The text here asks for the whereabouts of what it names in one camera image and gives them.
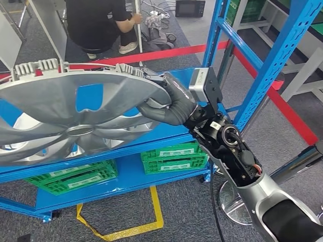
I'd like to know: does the red barrier belt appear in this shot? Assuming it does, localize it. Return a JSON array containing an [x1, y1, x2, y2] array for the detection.
[[0, 41, 229, 81], [233, 46, 319, 147]]

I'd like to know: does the white desk leg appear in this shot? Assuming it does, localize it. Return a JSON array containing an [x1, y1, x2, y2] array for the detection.
[[134, 0, 143, 68]]

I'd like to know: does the grey bag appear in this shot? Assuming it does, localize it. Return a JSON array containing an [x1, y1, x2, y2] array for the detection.
[[145, 15, 177, 51]]

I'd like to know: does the green folded plastic crate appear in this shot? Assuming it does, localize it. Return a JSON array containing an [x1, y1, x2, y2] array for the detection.
[[25, 159, 116, 185], [40, 167, 119, 196], [143, 155, 210, 175], [140, 142, 206, 163]]

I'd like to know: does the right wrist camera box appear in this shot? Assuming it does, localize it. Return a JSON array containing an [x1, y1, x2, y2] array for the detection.
[[189, 67, 223, 114]]

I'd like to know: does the white workbench frame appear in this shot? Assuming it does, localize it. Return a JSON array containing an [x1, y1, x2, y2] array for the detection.
[[238, 0, 323, 103]]

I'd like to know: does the person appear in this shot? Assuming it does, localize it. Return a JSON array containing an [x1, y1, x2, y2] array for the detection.
[[65, 0, 143, 61]]

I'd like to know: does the white power strip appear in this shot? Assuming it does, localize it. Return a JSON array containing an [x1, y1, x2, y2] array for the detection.
[[150, 9, 171, 20]]

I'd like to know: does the black microwave oven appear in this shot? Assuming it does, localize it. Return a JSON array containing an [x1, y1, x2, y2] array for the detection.
[[175, 0, 206, 18]]

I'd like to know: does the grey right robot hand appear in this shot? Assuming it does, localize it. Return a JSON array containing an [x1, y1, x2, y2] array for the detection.
[[137, 71, 186, 126]]

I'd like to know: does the silver wheel hubcap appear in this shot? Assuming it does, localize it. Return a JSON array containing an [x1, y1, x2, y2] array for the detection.
[[0, 58, 172, 167]]

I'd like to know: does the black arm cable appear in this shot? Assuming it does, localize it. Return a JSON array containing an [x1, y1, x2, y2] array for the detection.
[[210, 160, 225, 242]]

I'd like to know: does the blue metal shelf rack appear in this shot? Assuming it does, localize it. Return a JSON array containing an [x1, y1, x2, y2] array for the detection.
[[0, 0, 323, 223]]

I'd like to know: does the black stool chrome base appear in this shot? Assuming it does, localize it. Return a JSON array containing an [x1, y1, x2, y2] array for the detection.
[[82, 46, 122, 68]]

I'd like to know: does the green workbench mat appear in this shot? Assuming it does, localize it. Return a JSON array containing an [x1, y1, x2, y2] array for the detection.
[[312, 22, 323, 36]]

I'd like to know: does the white desk panel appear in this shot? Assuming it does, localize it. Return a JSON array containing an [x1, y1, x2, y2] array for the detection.
[[0, 12, 23, 71], [27, 0, 67, 63]]

